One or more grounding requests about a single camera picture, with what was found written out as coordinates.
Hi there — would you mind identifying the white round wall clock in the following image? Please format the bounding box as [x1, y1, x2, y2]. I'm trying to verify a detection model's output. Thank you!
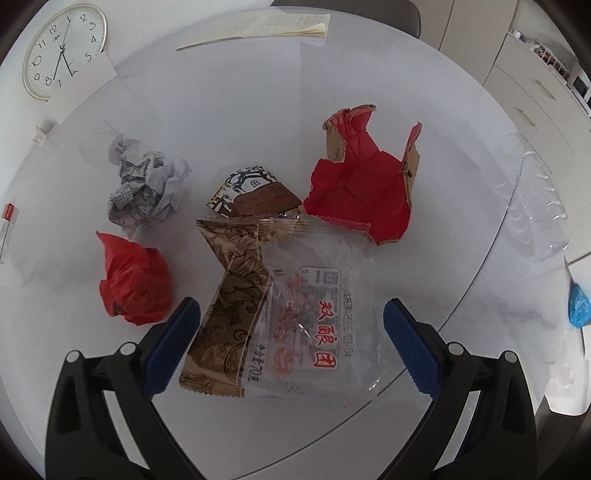
[22, 3, 108, 101]

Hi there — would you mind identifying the white drawer cabinet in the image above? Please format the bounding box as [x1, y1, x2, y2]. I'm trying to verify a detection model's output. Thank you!
[484, 34, 590, 191]

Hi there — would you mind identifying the black white crumpled paper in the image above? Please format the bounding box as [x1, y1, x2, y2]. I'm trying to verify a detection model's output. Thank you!
[108, 134, 191, 238]

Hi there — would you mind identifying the clear brown snack wrapper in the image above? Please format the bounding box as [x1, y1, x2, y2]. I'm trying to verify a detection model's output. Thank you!
[179, 217, 387, 398]

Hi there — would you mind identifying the cream paper booklet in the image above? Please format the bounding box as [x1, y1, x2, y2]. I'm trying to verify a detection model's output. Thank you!
[178, 12, 331, 50]

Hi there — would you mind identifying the red brown torn cardboard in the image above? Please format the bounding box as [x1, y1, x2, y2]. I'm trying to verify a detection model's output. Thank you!
[304, 105, 422, 245]

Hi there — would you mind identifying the black white brown packet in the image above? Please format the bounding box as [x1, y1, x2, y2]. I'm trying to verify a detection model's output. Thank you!
[207, 165, 301, 218]

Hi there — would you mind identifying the clear plastic bottle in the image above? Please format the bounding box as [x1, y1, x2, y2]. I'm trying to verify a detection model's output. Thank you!
[484, 133, 570, 263]

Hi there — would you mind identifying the dark grey chair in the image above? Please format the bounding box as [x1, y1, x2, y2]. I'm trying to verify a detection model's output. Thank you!
[271, 0, 422, 38]

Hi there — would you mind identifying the red crumpled paper ball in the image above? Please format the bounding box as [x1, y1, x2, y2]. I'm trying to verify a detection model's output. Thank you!
[96, 232, 172, 326]

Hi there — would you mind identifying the white card on wall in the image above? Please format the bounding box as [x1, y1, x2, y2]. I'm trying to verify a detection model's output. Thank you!
[46, 52, 116, 124]

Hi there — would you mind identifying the blue plastic bag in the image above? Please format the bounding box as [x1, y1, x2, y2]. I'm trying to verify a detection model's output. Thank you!
[568, 281, 591, 329]

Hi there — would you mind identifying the small red white tube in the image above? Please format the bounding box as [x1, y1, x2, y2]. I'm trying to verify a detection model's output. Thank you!
[0, 202, 20, 264]

